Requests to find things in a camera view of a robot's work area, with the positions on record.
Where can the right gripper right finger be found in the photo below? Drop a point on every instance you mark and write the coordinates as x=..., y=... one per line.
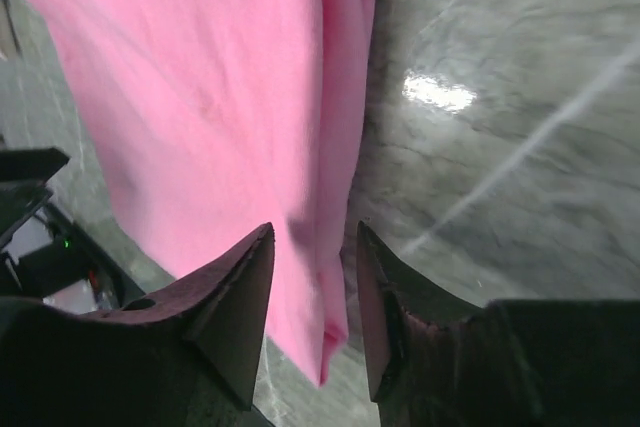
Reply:
x=417, y=342

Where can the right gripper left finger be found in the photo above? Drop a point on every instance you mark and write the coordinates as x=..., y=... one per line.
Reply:
x=188, y=354

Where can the pink t shirt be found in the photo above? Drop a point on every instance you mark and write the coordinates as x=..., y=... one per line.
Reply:
x=210, y=117

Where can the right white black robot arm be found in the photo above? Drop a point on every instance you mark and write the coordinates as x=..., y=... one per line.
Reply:
x=81, y=345

